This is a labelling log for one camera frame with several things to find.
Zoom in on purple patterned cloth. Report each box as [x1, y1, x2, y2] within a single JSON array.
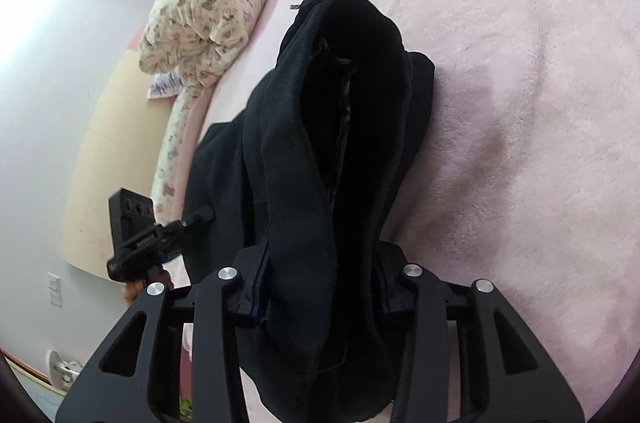
[[147, 70, 183, 100]]

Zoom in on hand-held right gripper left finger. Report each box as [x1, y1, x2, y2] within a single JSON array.
[[55, 243, 273, 423]]

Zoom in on rolled printed cream quilt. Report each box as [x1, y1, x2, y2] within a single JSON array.
[[137, 0, 292, 86]]

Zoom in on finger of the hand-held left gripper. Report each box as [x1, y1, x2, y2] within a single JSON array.
[[179, 207, 217, 233]]

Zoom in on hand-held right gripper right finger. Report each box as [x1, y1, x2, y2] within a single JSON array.
[[372, 240, 586, 423]]

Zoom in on long printed cream pillow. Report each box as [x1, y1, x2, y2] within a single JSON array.
[[150, 73, 221, 226]]

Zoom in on black pants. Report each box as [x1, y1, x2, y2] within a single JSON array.
[[182, 0, 436, 421]]

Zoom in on white wall switch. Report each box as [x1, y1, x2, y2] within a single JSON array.
[[47, 272, 63, 308]]

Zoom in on person's left hand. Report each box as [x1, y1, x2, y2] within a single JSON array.
[[121, 268, 175, 306]]

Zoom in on pink bed blanket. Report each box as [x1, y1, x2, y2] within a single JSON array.
[[150, 0, 640, 423]]

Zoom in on beige headboard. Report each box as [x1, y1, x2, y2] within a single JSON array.
[[59, 35, 176, 286]]

